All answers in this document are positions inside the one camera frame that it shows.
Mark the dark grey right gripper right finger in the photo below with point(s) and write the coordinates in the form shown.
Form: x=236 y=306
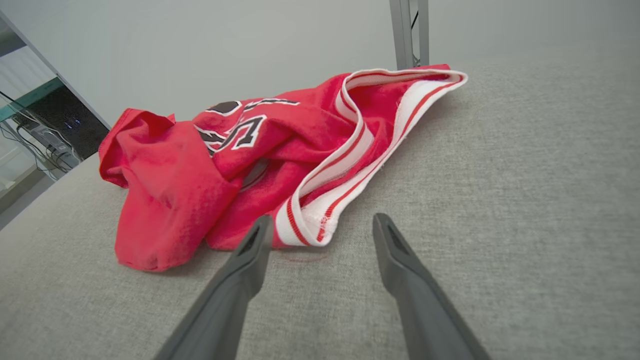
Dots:
x=425 y=310

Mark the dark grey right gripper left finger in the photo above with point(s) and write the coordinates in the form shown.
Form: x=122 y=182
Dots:
x=225 y=310

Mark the red and white jersey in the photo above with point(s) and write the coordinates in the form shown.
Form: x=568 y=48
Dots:
x=165 y=190

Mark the grey fabric sofa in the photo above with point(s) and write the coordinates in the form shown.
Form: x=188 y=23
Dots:
x=500 y=175

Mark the black electronics box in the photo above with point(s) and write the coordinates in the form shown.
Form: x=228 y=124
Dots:
x=65 y=115

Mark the grey metal frame leg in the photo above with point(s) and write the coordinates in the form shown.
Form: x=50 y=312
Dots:
x=85 y=101

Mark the grey partition post with feet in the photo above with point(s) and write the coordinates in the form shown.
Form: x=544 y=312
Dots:
x=402 y=30

